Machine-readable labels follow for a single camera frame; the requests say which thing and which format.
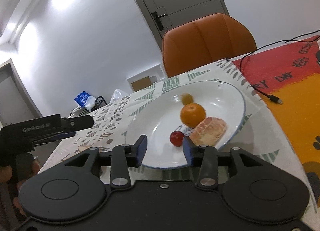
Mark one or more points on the grey door at left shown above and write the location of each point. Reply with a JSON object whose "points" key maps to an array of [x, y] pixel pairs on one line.
{"points": [[16, 104]]}

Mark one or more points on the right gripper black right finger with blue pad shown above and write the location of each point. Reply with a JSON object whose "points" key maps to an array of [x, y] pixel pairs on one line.
{"points": [[208, 159]]}

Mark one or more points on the black metal rack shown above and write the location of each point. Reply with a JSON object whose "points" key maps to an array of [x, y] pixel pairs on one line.
{"points": [[81, 111]]}

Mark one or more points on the blue white plastic bag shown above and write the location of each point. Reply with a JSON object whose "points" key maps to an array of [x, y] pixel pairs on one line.
{"points": [[85, 100]]}

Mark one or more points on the peeled pomelo segment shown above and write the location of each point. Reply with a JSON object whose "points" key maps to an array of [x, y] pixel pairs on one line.
{"points": [[208, 132]]}

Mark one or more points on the orange leather chair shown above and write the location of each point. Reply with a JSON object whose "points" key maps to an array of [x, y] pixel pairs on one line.
{"points": [[203, 41]]}

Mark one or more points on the white foam packaging board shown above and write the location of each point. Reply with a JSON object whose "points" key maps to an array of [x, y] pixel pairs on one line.
{"points": [[146, 78]]}

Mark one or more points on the red orange printed mat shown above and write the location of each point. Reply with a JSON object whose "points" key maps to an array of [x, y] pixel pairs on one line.
{"points": [[290, 71]]}

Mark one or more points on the small red fruit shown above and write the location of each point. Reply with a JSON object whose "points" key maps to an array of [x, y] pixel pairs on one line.
{"points": [[176, 138]]}

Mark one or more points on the orange mandarin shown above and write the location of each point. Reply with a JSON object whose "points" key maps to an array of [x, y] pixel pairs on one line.
{"points": [[192, 114]]}

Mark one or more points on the small yellow green fruit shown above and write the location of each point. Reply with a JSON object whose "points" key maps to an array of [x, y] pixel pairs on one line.
{"points": [[186, 99]]}

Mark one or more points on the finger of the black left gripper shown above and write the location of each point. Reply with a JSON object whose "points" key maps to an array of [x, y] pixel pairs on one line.
{"points": [[76, 123]]}

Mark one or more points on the person's left hand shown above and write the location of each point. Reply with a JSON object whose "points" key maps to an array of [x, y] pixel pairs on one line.
{"points": [[9, 177]]}

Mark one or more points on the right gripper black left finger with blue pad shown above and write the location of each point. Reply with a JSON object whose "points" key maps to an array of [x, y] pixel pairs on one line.
{"points": [[122, 157]]}

